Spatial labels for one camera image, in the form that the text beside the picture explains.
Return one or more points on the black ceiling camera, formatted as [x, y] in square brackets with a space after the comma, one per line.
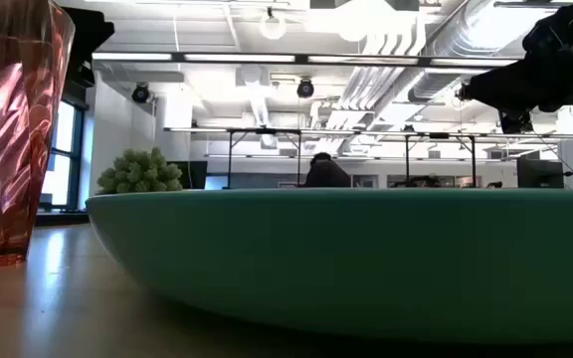
[305, 88]
[140, 93]

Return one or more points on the black computer monitor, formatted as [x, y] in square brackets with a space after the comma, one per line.
[540, 174]
[194, 174]

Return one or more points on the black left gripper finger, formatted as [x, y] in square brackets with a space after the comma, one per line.
[92, 30]

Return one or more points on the large glass window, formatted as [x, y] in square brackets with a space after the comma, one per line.
[62, 159]

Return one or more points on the green artificial plant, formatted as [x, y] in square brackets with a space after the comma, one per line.
[139, 174]

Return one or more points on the teal round plate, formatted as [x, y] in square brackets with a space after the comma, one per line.
[356, 258]

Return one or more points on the red faceted plastic cup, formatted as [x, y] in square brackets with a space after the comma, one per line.
[3, 149]

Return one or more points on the silver ventilation duct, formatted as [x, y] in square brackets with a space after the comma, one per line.
[465, 40]

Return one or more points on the black metal frame stand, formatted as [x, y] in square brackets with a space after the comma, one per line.
[440, 135]
[264, 131]

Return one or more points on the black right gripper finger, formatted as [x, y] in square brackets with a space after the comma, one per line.
[515, 122]
[500, 87]

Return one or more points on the black overhead light rail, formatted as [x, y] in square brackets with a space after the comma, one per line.
[301, 58]

